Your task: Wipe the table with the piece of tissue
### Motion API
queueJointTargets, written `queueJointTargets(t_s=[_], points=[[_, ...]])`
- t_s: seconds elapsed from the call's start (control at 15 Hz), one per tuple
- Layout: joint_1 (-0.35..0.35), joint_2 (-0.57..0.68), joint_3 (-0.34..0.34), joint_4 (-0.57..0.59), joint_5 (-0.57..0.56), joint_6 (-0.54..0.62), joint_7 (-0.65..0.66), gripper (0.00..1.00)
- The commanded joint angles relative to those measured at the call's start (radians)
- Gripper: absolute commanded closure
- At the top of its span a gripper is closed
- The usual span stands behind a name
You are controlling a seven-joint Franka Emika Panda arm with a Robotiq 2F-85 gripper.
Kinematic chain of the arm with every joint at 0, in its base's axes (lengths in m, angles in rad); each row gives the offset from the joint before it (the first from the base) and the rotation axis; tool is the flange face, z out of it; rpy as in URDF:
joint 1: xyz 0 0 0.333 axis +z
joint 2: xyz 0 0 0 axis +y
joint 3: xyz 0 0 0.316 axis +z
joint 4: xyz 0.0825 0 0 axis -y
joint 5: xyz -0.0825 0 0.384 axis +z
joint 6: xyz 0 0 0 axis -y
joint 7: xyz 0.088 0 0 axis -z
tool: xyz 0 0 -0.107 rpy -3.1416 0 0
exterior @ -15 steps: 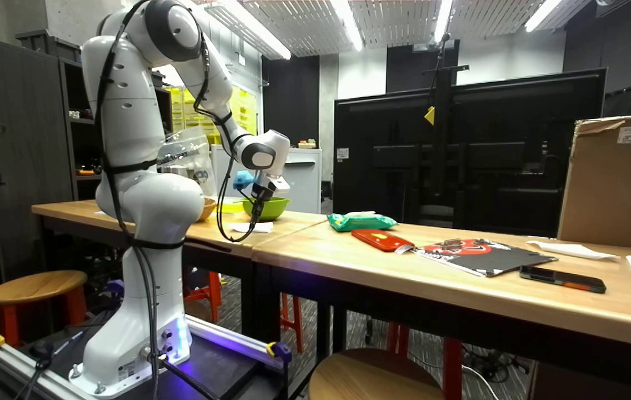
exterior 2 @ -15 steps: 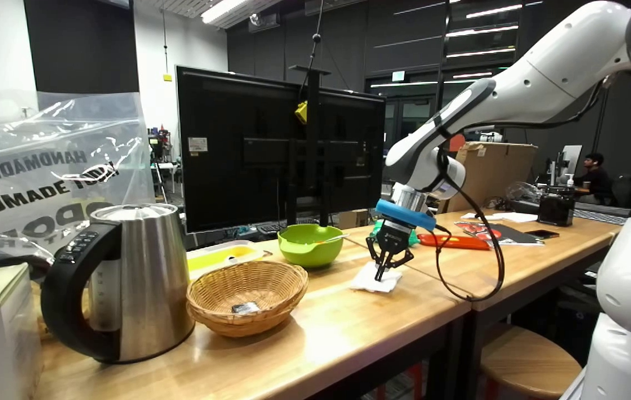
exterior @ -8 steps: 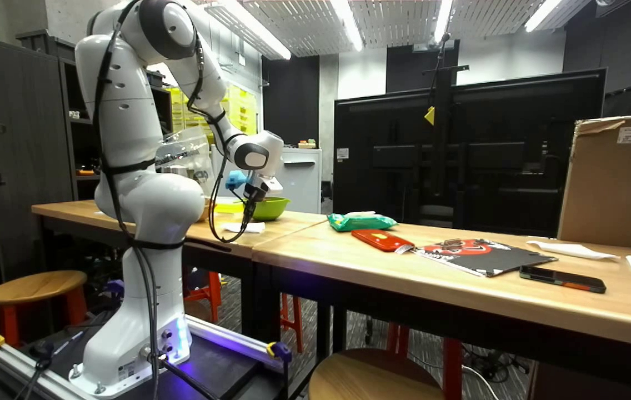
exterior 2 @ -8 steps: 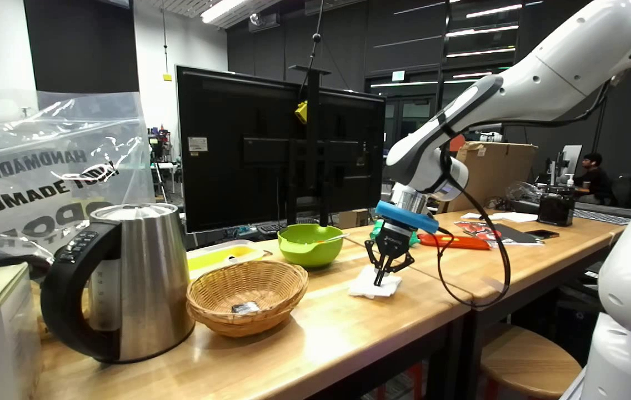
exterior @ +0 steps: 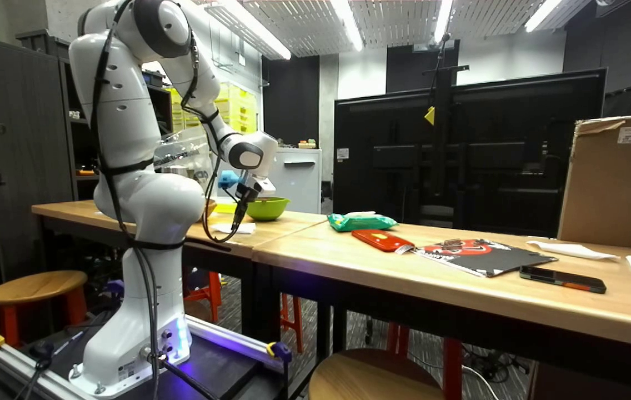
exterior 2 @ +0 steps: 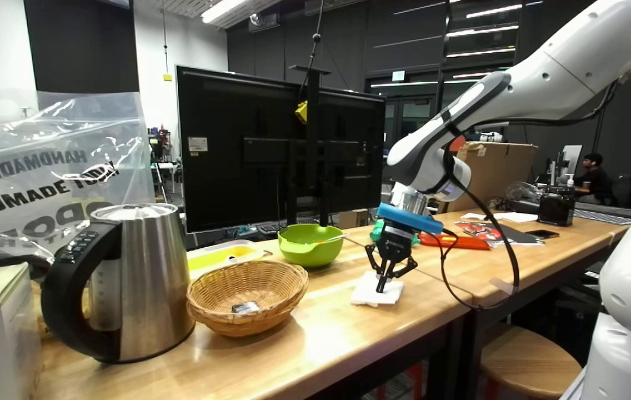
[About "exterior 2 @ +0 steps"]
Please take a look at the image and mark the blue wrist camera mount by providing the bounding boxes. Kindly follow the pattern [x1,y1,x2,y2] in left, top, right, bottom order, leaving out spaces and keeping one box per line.
[376,203,444,235]

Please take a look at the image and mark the white tissue piece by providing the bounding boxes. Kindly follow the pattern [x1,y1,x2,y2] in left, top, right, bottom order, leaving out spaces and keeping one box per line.
[349,268,407,308]

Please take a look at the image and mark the woven wicker basket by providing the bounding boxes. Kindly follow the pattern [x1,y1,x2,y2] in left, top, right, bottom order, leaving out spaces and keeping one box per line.
[184,258,310,341]

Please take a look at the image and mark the large black monitor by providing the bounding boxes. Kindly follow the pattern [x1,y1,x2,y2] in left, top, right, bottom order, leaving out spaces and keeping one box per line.
[176,64,386,235]

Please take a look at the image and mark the black device on table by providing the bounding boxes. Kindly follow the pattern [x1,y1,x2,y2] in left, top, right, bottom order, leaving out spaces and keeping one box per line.
[536,184,577,227]

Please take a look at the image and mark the brown cardboard box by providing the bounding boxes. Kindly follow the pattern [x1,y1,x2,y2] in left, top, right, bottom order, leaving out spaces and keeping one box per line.
[444,141,540,214]

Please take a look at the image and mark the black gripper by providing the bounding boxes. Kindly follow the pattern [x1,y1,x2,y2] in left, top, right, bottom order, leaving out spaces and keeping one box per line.
[361,219,420,293]

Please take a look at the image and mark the red snack packet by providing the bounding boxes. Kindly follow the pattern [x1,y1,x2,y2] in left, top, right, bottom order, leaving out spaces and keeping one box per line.
[418,231,494,252]

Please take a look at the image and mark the white paper sheet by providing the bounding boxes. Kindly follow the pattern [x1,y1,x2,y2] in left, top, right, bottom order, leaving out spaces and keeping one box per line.
[461,212,540,227]

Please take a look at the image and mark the yellow flat plate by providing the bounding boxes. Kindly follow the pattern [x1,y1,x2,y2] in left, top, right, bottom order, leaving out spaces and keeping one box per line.
[184,243,267,282]

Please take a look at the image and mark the small packet in basket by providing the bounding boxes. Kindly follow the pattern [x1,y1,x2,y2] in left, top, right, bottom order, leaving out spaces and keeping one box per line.
[229,297,262,317]

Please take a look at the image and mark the round wooden stool orange legs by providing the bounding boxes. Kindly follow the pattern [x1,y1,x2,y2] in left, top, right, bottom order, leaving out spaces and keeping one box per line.
[477,325,585,400]

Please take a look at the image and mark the green plastic bowl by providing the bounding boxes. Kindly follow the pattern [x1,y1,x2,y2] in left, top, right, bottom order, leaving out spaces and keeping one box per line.
[278,223,346,272]

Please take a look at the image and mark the stainless steel electric kettle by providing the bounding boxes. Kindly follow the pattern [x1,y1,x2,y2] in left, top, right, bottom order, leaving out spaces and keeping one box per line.
[39,203,198,365]

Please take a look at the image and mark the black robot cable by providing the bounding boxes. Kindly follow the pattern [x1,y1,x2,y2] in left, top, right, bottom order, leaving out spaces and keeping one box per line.
[436,81,621,311]

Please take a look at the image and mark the clear printed plastic bag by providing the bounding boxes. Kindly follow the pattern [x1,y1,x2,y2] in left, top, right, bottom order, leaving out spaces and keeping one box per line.
[0,88,155,262]

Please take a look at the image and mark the seated person in black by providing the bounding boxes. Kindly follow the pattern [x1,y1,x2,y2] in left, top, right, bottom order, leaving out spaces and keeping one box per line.
[570,151,617,207]

